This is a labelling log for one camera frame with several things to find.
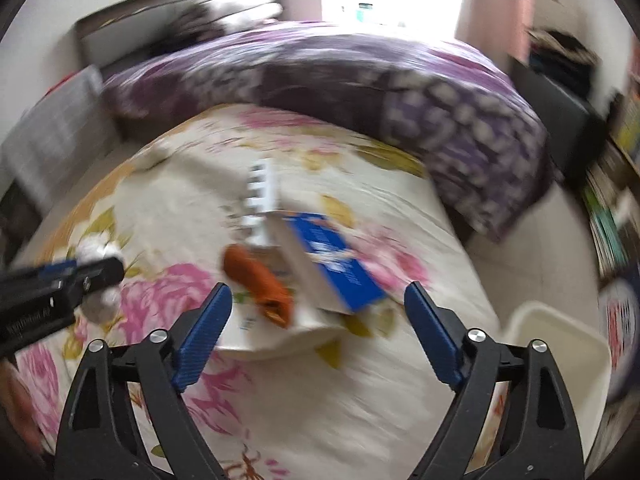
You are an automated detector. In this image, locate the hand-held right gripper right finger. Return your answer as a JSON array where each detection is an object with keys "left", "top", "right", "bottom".
[{"left": 404, "top": 281, "right": 586, "bottom": 480}]

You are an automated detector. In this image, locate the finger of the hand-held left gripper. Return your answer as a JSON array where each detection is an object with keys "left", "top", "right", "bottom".
[{"left": 0, "top": 256, "right": 125, "bottom": 306}]

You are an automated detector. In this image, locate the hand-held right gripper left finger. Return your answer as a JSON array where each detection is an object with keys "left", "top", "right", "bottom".
[{"left": 55, "top": 282, "right": 234, "bottom": 480}]

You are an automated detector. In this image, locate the white tissue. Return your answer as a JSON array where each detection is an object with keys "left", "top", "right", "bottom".
[{"left": 76, "top": 237, "right": 124, "bottom": 324}]

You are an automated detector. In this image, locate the orange wrapper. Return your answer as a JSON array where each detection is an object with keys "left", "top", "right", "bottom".
[{"left": 222, "top": 243, "right": 294, "bottom": 331}]

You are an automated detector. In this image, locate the white plastic bin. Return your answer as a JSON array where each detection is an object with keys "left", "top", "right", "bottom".
[{"left": 492, "top": 300, "right": 614, "bottom": 462}]

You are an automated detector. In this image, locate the blue and white box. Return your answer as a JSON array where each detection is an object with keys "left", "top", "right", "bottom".
[{"left": 264, "top": 211, "right": 389, "bottom": 332}]

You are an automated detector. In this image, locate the long white box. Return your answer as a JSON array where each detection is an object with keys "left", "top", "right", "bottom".
[{"left": 235, "top": 285, "right": 347, "bottom": 357}]

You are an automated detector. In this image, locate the floral sheet mattress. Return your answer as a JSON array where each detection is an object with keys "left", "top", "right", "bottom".
[{"left": 10, "top": 104, "right": 507, "bottom": 480}]

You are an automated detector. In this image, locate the white comb-shaped plastic piece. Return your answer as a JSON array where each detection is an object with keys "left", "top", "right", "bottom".
[{"left": 232, "top": 158, "right": 280, "bottom": 250}]

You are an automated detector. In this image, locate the blue water carton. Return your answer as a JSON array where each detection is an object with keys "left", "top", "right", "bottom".
[{"left": 597, "top": 270, "right": 640, "bottom": 402}]

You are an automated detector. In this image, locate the black bench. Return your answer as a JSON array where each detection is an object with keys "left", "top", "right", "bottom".
[{"left": 509, "top": 55, "right": 612, "bottom": 182}]

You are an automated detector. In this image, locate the wooden bookshelf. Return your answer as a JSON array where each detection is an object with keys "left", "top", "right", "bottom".
[{"left": 580, "top": 35, "right": 640, "bottom": 282}]

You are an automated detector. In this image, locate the dark wooden headboard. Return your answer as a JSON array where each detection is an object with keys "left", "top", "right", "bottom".
[{"left": 74, "top": 0, "right": 212, "bottom": 72}]

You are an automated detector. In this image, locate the purple patterned blanket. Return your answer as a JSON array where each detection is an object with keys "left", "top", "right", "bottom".
[{"left": 102, "top": 20, "right": 557, "bottom": 244}]

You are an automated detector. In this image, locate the pile of folded clothes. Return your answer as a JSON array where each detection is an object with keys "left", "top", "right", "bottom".
[{"left": 529, "top": 27, "right": 602, "bottom": 97}]

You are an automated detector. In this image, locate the pink cabinet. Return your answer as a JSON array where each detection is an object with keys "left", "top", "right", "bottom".
[{"left": 514, "top": 0, "right": 539, "bottom": 62}]

